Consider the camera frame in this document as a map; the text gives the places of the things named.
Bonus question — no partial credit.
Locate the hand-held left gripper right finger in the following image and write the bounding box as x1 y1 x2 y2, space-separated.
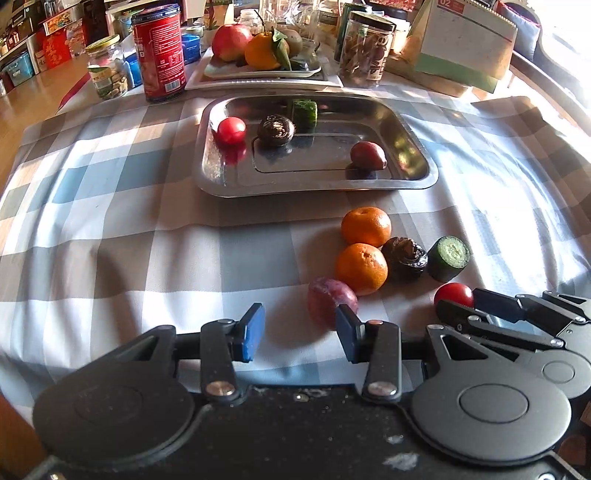
335 304 511 405

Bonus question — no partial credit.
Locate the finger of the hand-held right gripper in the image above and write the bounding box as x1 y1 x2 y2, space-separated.
472 288 591 337
435 298 567 352

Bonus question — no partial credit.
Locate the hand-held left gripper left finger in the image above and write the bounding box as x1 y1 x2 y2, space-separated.
105 302 267 408

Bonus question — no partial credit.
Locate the red cherry tomato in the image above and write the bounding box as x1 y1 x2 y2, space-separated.
216 117 247 145
433 282 475 312

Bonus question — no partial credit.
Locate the reddish purple plum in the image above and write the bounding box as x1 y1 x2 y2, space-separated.
349 141 389 171
307 277 360 330

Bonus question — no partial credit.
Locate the cucumber chunk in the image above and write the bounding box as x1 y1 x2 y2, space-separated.
291 99 318 129
427 235 472 283

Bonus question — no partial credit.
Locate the small orange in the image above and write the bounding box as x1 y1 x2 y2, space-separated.
335 243 389 296
341 207 392 247

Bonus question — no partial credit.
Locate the stainless steel tray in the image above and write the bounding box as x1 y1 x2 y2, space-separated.
194 95 439 199

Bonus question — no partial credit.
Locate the checkered tablecloth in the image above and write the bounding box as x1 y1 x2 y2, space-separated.
0 83 591 416

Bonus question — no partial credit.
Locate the dark wooden chair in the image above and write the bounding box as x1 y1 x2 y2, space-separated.
510 44 591 109

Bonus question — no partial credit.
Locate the white rectangular tray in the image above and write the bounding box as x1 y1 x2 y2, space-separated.
185 48 345 90

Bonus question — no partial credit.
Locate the green glass plate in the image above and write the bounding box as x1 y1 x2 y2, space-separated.
203 51 322 79

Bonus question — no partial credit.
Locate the desk calendar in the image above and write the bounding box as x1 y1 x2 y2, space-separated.
413 0 518 93

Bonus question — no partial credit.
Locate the black-lidded plastic jar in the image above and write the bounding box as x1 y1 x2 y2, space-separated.
338 11 398 89

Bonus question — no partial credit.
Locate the orange with green leaves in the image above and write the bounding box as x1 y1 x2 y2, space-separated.
244 28 295 71

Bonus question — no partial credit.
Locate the blue tissue pack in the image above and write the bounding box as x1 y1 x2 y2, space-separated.
124 32 202 89

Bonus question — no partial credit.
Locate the red apple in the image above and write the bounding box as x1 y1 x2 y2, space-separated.
211 24 254 62

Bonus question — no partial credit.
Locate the red tin can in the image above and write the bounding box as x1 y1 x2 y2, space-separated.
131 4 186 103

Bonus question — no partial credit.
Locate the brown kiwi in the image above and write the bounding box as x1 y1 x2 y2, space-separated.
277 28 304 56

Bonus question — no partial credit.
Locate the glass jar of nuts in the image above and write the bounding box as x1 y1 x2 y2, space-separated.
85 36 130 101

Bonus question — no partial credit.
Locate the green can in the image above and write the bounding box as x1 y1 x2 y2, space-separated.
335 2 372 61

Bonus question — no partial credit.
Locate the small white-lidded glass jar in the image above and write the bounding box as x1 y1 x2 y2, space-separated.
238 9 264 36

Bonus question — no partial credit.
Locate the large clear glass jar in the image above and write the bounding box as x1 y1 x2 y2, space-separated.
259 0 324 42

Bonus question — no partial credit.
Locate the red gift box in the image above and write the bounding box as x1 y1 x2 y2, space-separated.
41 32 75 70

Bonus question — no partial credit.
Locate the teal storage basket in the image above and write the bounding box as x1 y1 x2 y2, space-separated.
2 51 36 86

